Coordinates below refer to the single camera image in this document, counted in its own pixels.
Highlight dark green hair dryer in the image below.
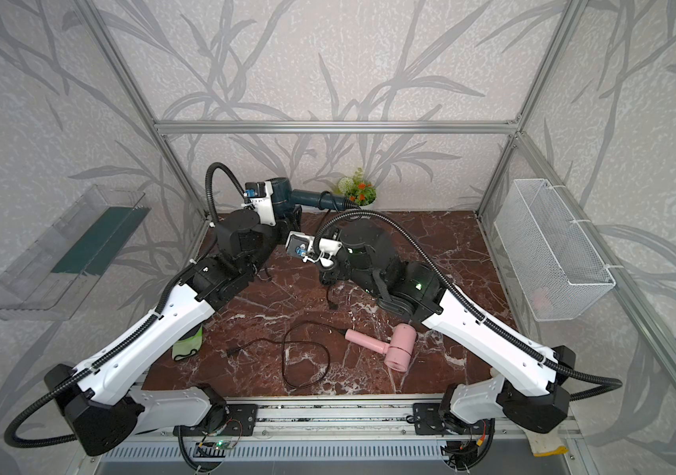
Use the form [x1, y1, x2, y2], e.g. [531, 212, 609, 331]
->
[268, 177, 359, 219]

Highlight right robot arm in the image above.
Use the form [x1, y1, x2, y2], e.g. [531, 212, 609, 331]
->
[300, 209, 622, 433]

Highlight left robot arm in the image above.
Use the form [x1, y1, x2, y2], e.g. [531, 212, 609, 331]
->
[4, 177, 300, 455]

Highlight pink hair dryer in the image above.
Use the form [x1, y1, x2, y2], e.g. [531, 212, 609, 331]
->
[345, 324, 417, 373]

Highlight white pot artificial flowers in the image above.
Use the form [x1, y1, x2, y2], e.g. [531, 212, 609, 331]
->
[332, 167, 378, 208]

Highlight black green work glove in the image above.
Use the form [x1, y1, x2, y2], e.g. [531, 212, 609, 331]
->
[171, 325, 203, 361]

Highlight white cloth glove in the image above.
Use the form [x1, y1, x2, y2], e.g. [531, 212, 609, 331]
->
[524, 429, 569, 458]

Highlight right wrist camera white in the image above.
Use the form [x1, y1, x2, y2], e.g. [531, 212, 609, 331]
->
[286, 232, 343, 269]

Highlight black cord of pink dryer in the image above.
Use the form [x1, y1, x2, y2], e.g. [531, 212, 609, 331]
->
[224, 319, 351, 393]

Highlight horizontal aluminium frame bar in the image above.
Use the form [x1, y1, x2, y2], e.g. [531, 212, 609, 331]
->
[154, 121, 517, 135]

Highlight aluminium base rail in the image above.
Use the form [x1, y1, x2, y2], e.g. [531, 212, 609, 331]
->
[99, 394, 553, 461]

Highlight white wire mesh basket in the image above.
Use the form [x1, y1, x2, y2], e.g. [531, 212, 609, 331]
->
[494, 178, 616, 322]

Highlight clear plastic wall shelf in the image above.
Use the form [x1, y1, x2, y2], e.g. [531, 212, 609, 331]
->
[0, 185, 151, 322]

